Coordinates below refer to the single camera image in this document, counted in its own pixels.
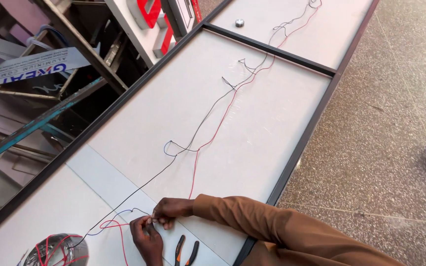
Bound orange and black pliers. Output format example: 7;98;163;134
174;235;200;266

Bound person's left hand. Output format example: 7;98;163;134
130;215;164;260

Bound white printed aluminium sheet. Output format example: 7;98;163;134
0;47;101;86

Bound white board with red letters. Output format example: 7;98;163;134
104;0;203;69

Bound white sign panel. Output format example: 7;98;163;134
0;0;374;266

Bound short looped red wire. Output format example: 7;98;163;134
99;220;131;266

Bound short blue wire loop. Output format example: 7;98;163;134
163;140;177;157

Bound black metal sign frame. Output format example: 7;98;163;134
0;0;381;266

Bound person's right hand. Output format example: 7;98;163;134
152;197;195;230

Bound long black wire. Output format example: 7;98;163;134
72;0;322;249

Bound long red wire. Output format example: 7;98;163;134
188;4;323;200

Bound silver spool with red wire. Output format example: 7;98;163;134
21;233;89;266

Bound metal rack with scrap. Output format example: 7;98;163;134
0;0;151;222

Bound teal painted metal bar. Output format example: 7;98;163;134
0;77;106;171

